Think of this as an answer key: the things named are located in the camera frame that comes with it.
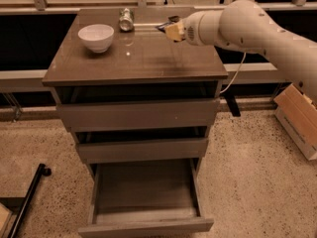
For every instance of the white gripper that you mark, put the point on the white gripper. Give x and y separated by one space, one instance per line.
190 29

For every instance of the blue rxbar blueberry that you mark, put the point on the blue rxbar blueberry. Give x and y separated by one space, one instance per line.
162 27

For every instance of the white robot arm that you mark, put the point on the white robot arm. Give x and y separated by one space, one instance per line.
244 26

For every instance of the grey drawer cabinet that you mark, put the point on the grey drawer cabinet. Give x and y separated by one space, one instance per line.
140 57

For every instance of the top drawer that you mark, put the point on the top drawer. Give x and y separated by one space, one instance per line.
138 106

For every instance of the drawer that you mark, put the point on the drawer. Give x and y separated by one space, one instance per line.
138 106
150 198
142 144

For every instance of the middle drawer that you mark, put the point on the middle drawer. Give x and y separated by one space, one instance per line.
142 144

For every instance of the bottom drawer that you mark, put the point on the bottom drawer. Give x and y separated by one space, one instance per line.
150 198

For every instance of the dark snack packet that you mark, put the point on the dark snack packet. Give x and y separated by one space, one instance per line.
174 19

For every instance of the silver can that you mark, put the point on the silver can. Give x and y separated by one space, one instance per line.
126 20

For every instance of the white ceramic bowl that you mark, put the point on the white ceramic bowl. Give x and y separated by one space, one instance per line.
97 37

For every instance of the cardboard box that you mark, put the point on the cardboard box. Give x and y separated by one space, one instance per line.
299 111

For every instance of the white wooden crate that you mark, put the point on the white wooden crate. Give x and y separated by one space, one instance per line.
308 150

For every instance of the black metal bar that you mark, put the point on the black metal bar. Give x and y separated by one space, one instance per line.
42 171

